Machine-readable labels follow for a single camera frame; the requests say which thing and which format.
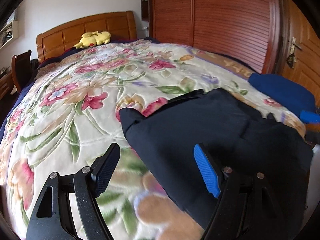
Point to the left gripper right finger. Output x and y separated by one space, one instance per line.
251 204

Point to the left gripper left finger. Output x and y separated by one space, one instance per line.
52 216

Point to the black garment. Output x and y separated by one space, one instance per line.
236 135

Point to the floral bed blanket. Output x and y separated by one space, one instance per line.
69 117

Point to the blue folded garment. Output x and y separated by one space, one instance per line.
289 94

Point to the wooden desk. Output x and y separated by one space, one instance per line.
6 84

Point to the wooden door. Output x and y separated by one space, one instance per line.
306 69

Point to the dark wooden chair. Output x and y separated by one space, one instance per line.
21 70

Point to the red-brown louvered wardrobe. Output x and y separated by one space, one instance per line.
247 30

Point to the yellow plush toy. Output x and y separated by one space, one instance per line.
92 39

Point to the wooden headboard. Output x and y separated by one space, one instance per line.
54 42

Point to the brass door handle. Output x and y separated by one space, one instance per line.
291 59

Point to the white wall shelf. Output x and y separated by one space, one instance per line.
9 33

